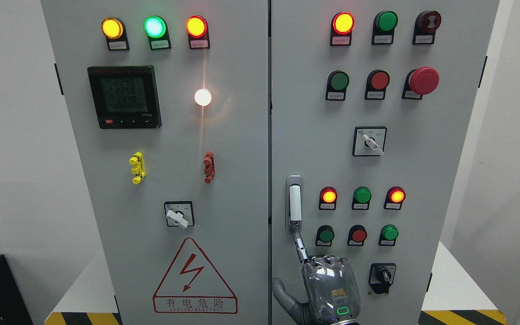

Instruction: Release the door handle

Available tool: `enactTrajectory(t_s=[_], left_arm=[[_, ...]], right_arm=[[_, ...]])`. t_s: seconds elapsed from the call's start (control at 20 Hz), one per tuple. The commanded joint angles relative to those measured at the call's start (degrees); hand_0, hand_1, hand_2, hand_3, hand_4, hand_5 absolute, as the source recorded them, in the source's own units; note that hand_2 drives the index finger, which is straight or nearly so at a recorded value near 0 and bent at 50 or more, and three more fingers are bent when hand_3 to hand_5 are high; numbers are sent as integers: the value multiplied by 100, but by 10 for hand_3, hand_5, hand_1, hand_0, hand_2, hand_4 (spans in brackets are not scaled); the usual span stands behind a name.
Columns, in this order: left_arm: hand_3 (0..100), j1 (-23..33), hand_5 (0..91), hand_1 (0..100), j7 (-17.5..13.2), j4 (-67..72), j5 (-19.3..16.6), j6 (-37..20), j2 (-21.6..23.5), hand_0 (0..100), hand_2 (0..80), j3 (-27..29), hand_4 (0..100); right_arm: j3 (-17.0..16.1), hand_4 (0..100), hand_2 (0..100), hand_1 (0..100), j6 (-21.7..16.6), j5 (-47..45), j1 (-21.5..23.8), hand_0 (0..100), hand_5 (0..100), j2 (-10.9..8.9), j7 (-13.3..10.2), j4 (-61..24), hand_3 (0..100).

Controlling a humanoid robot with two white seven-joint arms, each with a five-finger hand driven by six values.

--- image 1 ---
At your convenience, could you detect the grey robotic humanoid hand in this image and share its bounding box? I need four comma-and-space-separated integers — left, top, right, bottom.
272, 225, 361, 325

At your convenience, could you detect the silver swing door handle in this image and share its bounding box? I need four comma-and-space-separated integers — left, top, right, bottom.
285, 175, 303, 234

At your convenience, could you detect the grey right cabinet door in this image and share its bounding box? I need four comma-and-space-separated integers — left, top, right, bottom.
271, 0, 499, 325

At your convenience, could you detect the grey cabinet door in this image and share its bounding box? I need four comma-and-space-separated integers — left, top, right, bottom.
271, 0, 499, 325
42, 0, 270, 325

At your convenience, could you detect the grey left cabinet door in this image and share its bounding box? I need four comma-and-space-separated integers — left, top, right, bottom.
42, 0, 270, 325

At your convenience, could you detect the red-orange indicator light left door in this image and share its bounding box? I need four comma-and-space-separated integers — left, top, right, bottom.
186, 16, 210, 49

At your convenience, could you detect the green push button lower left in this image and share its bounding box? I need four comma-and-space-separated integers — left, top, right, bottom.
315, 225, 335, 247

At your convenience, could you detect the red push button lower middle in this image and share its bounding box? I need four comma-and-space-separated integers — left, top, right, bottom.
347, 225, 367, 246

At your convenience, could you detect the green push button lower right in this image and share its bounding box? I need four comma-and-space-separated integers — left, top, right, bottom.
378, 224, 399, 246

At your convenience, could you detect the red lit indicator lower left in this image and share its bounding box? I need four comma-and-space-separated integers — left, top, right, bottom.
319, 186, 338, 210

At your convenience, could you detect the red lit indicator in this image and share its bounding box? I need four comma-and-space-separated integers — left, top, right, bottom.
330, 12, 355, 46
319, 186, 338, 210
384, 186, 406, 210

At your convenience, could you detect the green indicator lower middle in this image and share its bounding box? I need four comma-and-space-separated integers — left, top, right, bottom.
352, 186, 372, 210

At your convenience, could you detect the red lit indicator lower right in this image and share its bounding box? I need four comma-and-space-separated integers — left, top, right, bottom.
384, 186, 406, 210

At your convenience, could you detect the red triangle electric warning sticker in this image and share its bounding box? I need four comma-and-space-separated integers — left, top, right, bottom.
153, 238, 238, 313

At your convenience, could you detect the green push button upper row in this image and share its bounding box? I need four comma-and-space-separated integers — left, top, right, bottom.
326, 70, 349, 101

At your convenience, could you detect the red push button upper row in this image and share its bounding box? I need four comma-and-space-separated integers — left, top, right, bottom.
364, 70, 390, 100

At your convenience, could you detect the red mushroom emergency stop button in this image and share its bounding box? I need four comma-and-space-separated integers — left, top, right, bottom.
402, 66, 440, 100

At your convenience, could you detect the white lit indicator lamp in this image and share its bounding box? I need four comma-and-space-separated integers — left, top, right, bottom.
194, 88, 212, 107

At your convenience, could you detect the red lit indicator top right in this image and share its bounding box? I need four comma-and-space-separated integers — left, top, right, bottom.
330, 12, 355, 46

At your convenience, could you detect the green indicator light top right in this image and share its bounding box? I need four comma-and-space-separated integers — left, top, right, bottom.
371, 11, 398, 45

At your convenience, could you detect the black digital power meter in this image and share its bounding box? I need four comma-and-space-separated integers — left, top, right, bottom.
87, 65, 162, 129

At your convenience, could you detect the dark red buzzer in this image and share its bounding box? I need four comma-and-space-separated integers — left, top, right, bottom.
412, 10, 441, 45

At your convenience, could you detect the green lit indicator light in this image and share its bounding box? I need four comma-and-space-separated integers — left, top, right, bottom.
143, 16, 171, 50

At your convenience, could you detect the yellow indicator light top left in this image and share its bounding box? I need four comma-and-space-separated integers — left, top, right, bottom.
101, 17, 130, 51

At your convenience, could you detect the black knob selector switch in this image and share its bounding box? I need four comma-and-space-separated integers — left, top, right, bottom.
368, 263, 396, 294

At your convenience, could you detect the right door upper rotary switch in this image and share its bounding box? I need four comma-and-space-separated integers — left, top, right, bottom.
353, 127, 387, 157

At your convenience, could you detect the left door rotary selector switch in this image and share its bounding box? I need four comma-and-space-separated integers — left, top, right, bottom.
163, 201, 195, 230

